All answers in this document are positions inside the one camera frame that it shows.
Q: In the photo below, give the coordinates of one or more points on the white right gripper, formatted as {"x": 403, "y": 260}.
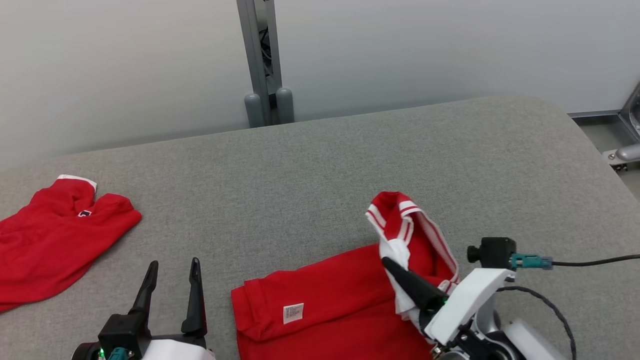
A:
{"x": 467, "y": 300}

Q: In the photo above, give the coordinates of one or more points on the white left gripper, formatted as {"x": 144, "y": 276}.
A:
{"x": 175, "y": 352}

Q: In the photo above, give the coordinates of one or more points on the red garment with white stripes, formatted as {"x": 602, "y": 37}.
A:
{"x": 340, "y": 300}

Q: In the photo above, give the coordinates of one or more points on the plain red garment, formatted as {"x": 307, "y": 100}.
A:
{"x": 55, "y": 245}

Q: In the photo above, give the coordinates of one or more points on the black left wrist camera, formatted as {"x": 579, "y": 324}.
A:
{"x": 120, "y": 332}

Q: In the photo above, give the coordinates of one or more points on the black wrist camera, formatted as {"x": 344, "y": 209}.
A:
{"x": 120, "y": 332}
{"x": 495, "y": 252}

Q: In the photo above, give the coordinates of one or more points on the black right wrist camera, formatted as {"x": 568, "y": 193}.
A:
{"x": 495, "y": 252}

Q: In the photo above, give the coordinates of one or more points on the grey metal post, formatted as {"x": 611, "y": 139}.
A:
{"x": 260, "y": 60}

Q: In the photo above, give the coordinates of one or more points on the grey metal frame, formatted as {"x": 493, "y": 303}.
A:
{"x": 631, "y": 120}

